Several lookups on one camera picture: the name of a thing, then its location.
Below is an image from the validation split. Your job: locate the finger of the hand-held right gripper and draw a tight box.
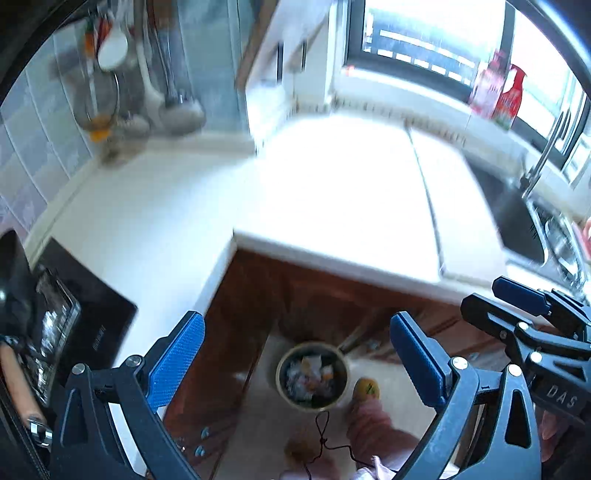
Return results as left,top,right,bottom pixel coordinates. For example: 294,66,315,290
461,293,546,370
492,276,591,342

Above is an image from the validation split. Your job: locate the black wok with wooden handle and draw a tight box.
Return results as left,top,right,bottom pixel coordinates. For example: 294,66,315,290
0,230,55,448

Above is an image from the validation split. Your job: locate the wooden wall board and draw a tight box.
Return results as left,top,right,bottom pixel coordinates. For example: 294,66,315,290
235,0,338,112

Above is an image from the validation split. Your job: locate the yellow slipper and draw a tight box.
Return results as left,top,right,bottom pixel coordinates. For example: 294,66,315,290
352,377,382,402

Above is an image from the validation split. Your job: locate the white spatula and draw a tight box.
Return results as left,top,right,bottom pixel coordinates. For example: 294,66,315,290
139,28,165,108

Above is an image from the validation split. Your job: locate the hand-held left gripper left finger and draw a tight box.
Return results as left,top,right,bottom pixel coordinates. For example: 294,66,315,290
48,310,206,480

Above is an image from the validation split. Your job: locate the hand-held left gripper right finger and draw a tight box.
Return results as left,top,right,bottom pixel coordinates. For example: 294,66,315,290
390,311,543,480

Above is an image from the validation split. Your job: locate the white ladle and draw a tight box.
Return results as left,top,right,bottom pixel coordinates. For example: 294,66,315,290
96,25,130,71

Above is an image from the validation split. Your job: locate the red spray bottle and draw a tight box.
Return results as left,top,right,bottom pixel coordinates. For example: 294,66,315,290
492,65,527,131

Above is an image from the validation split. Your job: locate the thin black cable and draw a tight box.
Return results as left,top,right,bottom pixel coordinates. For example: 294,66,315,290
302,411,402,480

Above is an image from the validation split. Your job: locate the stainless steel sink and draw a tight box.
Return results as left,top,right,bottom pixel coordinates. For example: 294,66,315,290
466,157,591,296

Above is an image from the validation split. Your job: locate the dark window frame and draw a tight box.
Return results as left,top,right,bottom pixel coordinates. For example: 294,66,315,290
344,0,591,185

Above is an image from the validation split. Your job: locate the round bin with cream rim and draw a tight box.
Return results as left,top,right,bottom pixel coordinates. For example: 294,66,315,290
276,342,349,411

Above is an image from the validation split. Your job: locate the wire strainer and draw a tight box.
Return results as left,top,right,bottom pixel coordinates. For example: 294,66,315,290
74,69,121,139

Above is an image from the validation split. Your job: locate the wooden cabinet door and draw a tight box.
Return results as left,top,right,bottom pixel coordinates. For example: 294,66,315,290
277,272,462,365
161,249,279,480

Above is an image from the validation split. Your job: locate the black induction cooktop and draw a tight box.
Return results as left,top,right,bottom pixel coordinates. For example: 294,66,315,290
32,237,139,407

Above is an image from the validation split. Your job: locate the pink printed package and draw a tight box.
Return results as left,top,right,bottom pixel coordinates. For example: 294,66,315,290
470,48,509,118

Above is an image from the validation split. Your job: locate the glass pan lid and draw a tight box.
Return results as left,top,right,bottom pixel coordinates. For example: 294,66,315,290
34,268,83,407

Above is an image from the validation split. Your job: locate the person's right leg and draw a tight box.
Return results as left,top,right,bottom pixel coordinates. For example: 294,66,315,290
346,399,435,480

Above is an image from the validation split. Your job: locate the pile of crumpled wrappers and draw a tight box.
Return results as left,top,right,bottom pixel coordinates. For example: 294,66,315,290
286,353,335,400

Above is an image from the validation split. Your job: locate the metal faucet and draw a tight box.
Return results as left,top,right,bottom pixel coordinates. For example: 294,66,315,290
519,108,571,199

